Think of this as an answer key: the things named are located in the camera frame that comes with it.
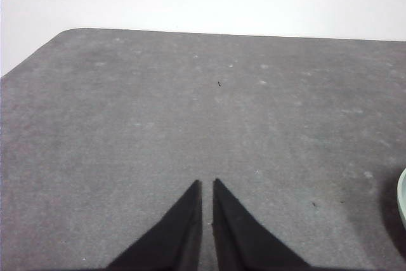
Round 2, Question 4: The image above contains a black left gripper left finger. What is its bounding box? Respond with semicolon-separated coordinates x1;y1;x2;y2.
106;179;204;271

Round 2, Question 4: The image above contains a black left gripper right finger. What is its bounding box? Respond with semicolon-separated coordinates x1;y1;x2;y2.
211;178;314;271

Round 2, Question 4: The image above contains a pale green round plate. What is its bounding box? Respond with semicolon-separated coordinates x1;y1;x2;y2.
396;168;406;225

